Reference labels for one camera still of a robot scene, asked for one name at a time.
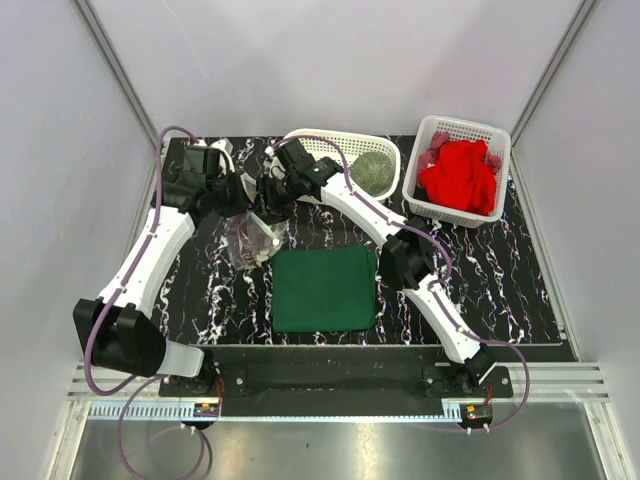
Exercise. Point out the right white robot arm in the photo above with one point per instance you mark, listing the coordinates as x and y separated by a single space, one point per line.
317 167

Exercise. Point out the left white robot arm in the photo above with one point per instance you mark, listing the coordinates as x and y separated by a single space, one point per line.
115 330

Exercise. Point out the red cloth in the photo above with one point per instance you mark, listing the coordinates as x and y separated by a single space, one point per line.
460 181

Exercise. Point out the white oval perforated basket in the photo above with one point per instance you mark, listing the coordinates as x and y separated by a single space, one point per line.
353 145

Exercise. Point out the pink cloth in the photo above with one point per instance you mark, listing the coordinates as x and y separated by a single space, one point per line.
429 158

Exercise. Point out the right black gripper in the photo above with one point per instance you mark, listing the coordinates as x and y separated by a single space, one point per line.
273 213

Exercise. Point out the green fake melon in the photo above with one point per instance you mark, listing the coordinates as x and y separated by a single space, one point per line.
373 172

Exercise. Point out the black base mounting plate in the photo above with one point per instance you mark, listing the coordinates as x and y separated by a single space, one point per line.
336 381

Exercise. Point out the clear zip top bag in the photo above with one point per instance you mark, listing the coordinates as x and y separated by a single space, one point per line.
268 238

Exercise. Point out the red fake grape bunch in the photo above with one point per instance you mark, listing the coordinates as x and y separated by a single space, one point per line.
242 251

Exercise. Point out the white rectangular perforated basket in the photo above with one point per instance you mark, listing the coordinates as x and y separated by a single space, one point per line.
499 143

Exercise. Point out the folded green cloth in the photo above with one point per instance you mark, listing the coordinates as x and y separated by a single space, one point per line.
324 290

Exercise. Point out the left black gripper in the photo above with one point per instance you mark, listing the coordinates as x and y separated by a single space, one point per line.
243 200

